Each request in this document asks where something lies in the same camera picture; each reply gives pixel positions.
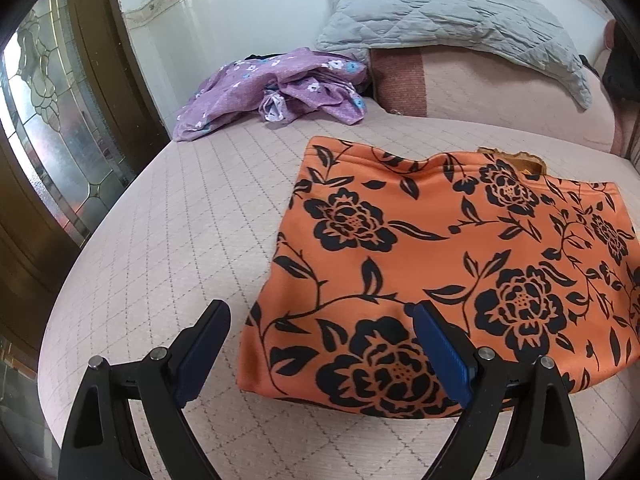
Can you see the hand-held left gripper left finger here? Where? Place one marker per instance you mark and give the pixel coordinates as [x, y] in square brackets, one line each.
[200, 355]

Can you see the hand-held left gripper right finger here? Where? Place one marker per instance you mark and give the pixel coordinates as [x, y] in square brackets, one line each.
[442, 350]

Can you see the orange black floral garment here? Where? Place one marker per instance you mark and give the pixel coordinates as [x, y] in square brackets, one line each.
[425, 210]

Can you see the pink quilted bed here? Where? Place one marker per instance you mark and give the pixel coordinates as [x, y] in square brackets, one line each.
[175, 220]

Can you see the pink striped folded blanket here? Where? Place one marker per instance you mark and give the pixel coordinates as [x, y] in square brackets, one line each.
[475, 90]

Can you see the purple floral cloth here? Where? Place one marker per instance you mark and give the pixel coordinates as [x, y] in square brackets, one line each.
[250, 90]

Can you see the wooden glass-panel door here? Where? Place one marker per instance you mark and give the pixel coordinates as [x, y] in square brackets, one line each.
[50, 125]

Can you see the striped pink cloth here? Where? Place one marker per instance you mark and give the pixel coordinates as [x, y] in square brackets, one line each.
[634, 147]

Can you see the dark cloth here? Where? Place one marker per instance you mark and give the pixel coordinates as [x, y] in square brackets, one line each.
[622, 72]

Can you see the grey quilted pillow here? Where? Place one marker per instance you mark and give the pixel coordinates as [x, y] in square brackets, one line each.
[450, 10]

